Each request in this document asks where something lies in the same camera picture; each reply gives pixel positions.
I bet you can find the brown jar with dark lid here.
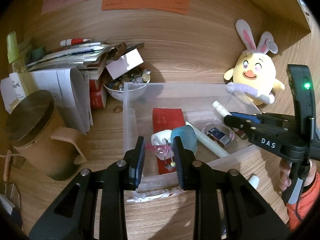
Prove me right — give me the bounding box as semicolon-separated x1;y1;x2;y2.
5;90;89;181

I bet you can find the person's right hand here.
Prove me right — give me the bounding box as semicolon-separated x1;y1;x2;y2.
279;158;316;192

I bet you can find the white pen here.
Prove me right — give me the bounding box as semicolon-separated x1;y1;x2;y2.
126;189;173;203

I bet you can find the small white cap bottle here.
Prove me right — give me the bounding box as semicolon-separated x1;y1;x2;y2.
248;174;260;190

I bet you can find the red and white marker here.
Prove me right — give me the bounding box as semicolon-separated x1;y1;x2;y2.
60;38;90;47

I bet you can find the pink bead charm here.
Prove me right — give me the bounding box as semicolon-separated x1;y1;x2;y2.
145;138;176;174

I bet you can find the white bowl of trinkets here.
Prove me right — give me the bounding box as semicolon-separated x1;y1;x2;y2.
102;67;151;102

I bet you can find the yellow chick bunny plush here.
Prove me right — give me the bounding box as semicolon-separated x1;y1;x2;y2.
223;19;285;106

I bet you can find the yellow-green spray bottle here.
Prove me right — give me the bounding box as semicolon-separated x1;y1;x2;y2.
7;31;27;102

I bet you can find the orange sleeve forearm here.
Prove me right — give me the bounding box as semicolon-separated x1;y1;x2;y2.
286;172;319;231

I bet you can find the small white cardboard box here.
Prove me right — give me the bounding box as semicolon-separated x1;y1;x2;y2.
106;49;144;80

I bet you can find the pink-capped white tube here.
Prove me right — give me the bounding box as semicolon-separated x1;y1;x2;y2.
212;101;231;118

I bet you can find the clear plastic storage bin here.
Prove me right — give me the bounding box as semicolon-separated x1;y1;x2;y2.
123;83;260;192

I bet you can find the red paper packet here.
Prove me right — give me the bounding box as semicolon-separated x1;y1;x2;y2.
152;107;186;176

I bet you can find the pale green cosmetic tube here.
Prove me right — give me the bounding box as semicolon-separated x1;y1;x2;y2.
185;121;229;158

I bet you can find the stack of papers and books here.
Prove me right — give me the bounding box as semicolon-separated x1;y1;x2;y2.
21;43;110;134

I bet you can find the blue Max staples box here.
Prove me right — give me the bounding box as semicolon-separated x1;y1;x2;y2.
207;127;231;147

